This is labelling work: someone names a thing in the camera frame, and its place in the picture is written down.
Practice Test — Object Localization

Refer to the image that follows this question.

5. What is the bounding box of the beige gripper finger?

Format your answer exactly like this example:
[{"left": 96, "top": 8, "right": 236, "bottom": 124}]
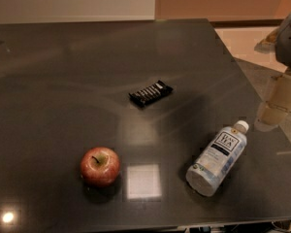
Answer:
[{"left": 254, "top": 102, "right": 288, "bottom": 132}]

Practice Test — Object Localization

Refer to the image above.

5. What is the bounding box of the black rxbar chocolate bar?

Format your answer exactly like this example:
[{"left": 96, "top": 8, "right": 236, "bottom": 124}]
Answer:
[{"left": 129, "top": 81, "right": 173, "bottom": 108}]

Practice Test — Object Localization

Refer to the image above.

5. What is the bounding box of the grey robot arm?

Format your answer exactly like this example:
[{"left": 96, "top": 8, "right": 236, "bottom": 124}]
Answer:
[{"left": 254, "top": 12, "right": 291, "bottom": 132}]

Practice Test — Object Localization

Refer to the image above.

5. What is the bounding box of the blue plastic tea bottle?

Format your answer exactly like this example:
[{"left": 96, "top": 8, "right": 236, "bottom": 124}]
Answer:
[{"left": 185, "top": 120, "right": 249, "bottom": 197}]

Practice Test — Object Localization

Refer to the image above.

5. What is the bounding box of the red apple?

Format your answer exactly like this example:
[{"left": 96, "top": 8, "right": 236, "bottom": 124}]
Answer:
[{"left": 80, "top": 147, "right": 120, "bottom": 187}]

